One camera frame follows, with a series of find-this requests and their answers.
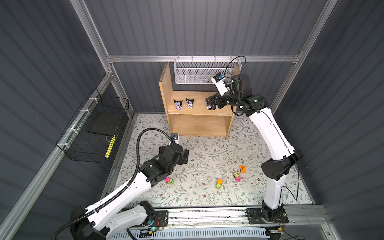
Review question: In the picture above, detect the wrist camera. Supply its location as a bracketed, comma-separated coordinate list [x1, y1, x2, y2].
[171, 133, 179, 144]
[211, 72, 229, 96]

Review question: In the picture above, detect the aluminium rail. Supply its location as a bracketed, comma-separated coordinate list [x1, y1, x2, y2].
[155, 205, 329, 228]

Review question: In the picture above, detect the pink green toy truck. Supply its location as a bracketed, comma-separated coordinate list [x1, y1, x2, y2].
[234, 172, 242, 183]

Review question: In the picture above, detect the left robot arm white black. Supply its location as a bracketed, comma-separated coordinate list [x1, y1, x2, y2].
[52, 128, 189, 240]

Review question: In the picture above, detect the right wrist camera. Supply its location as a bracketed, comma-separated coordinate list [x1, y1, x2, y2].
[211, 72, 229, 96]

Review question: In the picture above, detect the black purple figurine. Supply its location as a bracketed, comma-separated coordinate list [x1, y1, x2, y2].
[206, 102, 212, 111]
[174, 100, 183, 111]
[186, 98, 195, 109]

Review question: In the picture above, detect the black wire basket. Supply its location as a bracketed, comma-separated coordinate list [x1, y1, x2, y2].
[57, 90, 132, 164]

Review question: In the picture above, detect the yellow green marker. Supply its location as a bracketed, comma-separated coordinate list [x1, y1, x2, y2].
[105, 135, 116, 159]

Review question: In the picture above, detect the pink green toy car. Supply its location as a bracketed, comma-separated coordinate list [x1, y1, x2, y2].
[165, 177, 175, 185]

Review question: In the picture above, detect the white ribbed cable duct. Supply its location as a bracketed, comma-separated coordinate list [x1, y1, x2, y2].
[107, 226, 271, 240]

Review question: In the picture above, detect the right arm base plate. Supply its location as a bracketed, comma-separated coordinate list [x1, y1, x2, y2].
[245, 206, 289, 224]

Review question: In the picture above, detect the wooden two-tier shelf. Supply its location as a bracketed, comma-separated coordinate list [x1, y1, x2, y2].
[159, 62, 235, 137]

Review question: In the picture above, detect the white wire mesh basket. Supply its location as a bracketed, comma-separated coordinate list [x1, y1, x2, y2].
[173, 59, 242, 85]

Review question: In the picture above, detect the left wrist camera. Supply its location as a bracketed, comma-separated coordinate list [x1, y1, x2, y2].
[171, 133, 179, 144]

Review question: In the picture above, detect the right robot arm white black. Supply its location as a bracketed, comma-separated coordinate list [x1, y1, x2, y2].
[206, 73, 303, 223]

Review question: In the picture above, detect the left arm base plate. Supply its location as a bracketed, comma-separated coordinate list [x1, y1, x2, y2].
[141, 210, 169, 228]

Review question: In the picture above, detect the orange toy bulldozer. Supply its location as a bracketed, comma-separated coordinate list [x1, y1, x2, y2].
[240, 165, 247, 174]

